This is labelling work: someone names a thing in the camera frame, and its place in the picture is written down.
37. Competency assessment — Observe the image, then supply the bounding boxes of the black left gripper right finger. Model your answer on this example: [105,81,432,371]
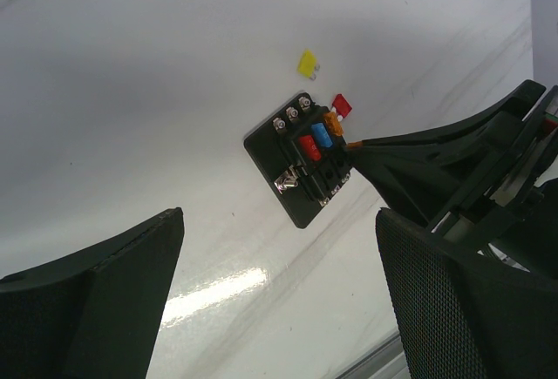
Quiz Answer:
[376,208,557,378]

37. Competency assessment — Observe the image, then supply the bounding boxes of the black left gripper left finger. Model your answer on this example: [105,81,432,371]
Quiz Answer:
[1,208,183,378]

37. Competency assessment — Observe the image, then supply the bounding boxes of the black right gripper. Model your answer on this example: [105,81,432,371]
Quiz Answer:
[346,79,558,275]

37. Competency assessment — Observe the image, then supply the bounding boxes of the red blade fuse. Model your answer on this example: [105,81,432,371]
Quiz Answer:
[298,135,322,162]
[331,93,352,120]

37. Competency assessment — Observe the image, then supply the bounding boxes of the blue blade fuse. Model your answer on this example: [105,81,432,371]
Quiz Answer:
[311,122,334,149]

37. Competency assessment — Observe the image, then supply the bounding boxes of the red blade fuse front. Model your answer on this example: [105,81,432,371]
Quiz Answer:
[298,135,322,162]

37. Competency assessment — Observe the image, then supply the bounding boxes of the black fuse box base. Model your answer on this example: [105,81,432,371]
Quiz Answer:
[243,92,351,229]

